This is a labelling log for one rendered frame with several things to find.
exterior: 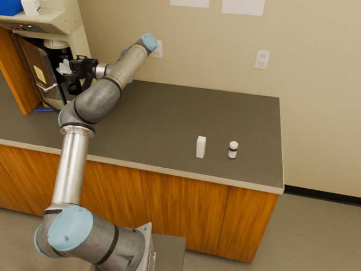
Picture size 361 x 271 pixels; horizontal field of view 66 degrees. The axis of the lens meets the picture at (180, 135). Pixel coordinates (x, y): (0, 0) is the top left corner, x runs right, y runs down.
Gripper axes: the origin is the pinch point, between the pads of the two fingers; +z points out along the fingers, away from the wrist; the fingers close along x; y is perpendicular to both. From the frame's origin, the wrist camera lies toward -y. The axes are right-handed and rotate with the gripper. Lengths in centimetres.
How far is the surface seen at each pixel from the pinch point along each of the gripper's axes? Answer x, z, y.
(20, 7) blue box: -6.6, 14.5, 24.7
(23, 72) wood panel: -12.6, 33.2, -12.5
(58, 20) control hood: -4.7, -3.8, 21.7
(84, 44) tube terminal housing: -19.4, -3.8, 4.4
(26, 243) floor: 33, 50, -128
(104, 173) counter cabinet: 15, -19, -51
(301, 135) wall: -55, -129, -64
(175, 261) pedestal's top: 59, -69, -34
